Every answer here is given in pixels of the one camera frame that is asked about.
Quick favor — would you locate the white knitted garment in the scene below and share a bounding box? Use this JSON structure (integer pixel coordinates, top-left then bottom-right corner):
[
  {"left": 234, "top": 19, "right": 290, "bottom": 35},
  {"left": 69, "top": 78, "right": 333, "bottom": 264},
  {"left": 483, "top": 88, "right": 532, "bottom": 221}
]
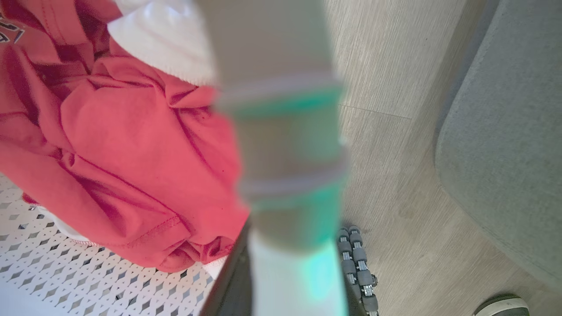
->
[{"left": 107, "top": 0, "right": 219, "bottom": 87}]

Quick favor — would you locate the red t-shirt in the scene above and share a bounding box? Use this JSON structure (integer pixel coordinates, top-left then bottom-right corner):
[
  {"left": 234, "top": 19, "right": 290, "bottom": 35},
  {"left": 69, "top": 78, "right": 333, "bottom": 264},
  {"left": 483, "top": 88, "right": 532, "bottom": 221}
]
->
[{"left": 0, "top": 0, "right": 251, "bottom": 273}]

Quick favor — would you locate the grey roller robot wheel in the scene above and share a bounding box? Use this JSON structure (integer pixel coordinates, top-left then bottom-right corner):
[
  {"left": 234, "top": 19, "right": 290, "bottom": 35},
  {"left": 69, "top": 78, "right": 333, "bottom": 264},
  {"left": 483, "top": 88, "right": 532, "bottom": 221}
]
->
[{"left": 337, "top": 225, "right": 380, "bottom": 316}]

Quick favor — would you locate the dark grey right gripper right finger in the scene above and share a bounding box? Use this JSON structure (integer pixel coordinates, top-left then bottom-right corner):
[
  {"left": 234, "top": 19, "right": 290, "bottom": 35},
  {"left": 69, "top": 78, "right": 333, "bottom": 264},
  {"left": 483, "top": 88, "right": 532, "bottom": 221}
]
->
[{"left": 344, "top": 263, "right": 367, "bottom": 316}]

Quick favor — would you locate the grey shoe with white sole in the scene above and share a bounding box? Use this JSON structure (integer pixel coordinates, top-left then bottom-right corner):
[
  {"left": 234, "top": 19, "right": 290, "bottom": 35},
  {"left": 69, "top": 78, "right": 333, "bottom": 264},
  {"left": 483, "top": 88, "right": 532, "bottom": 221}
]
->
[{"left": 472, "top": 295, "right": 531, "bottom": 316}]

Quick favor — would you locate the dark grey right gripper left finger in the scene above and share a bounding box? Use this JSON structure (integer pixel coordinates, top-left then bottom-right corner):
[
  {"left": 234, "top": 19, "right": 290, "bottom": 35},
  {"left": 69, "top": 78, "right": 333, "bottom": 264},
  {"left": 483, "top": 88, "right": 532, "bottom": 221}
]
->
[{"left": 199, "top": 218, "right": 254, "bottom": 316}]

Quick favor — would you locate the grey fabric sofa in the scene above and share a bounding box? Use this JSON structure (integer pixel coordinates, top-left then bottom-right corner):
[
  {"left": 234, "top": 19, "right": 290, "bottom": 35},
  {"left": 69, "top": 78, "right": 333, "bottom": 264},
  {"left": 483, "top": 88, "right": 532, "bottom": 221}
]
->
[{"left": 435, "top": 0, "right": 562, "bottom": 291}]

